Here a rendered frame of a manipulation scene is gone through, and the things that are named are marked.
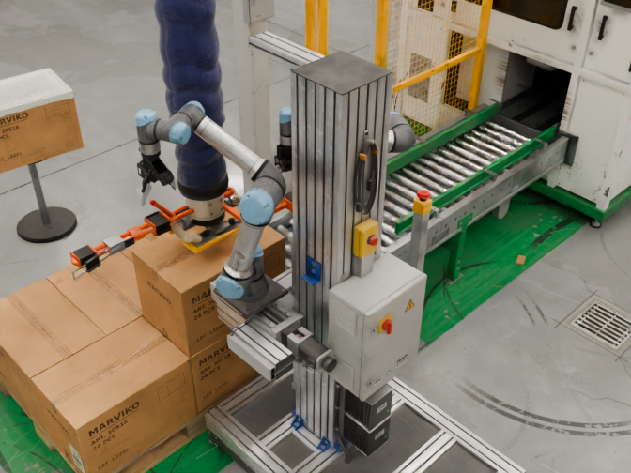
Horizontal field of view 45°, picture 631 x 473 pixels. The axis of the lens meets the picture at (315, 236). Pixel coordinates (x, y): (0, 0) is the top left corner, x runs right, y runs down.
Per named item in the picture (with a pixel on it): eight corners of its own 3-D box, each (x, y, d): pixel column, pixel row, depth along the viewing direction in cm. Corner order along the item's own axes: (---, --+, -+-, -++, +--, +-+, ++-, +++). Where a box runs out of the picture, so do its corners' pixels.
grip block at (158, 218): (161, 220, 341) (159, 208, 337) (173, 230, 335) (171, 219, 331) (144, 227, 336) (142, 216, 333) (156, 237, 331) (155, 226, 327)
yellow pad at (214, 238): (242, 214, 362) (242, 205, 359) (255, 223, 356) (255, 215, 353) (182, 244, 343) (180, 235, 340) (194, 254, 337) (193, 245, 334)
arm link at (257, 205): (252, 284, 310) (288, 184, 275) (237, 308, 299) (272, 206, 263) (225, 271, 311) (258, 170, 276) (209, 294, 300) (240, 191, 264)
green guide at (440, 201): (550, 136, 522) (553, 124, 517) (564, 142, 516) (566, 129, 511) (393, 233, 433) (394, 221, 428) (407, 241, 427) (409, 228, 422)
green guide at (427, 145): (485, 109, 553) (487, 98, 548) (498, 114, 547) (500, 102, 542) (327, 194, 464) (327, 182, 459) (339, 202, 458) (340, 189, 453)
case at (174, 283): (238, 263, 413) (234, 202, 389) (286, 299, 390) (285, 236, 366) (142, 314, 381) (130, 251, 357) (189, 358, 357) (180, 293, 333)
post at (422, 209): (407, 337, 446) (422, 193, 386) (415, 343, 442) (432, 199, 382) (399, 343, 442) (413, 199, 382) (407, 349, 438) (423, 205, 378)
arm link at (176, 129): (194, 114, 271) (167, 110, 274) (179, 129, 263) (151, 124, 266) (197, 134, 276) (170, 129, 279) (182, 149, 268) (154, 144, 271)
